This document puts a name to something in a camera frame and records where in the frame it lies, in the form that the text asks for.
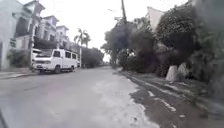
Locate white van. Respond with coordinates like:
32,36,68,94
31,48,79,74

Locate grey concrete pavement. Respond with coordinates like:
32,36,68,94
117,68,224,118
0,67,41,80

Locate palm tree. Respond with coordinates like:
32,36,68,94
73,28,92,68

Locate utility pole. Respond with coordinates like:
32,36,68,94
114,0,128,25

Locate dark hedge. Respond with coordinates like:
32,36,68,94
80,46,105,69

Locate pale multi-storey building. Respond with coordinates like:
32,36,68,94
0,0,73,71

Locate grey concrete road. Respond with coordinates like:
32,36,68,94
0,65,224,128

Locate pale building behind trees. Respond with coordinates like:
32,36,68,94
145,6,166,32

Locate row of dark trees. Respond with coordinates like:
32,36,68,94
100,0,224,98

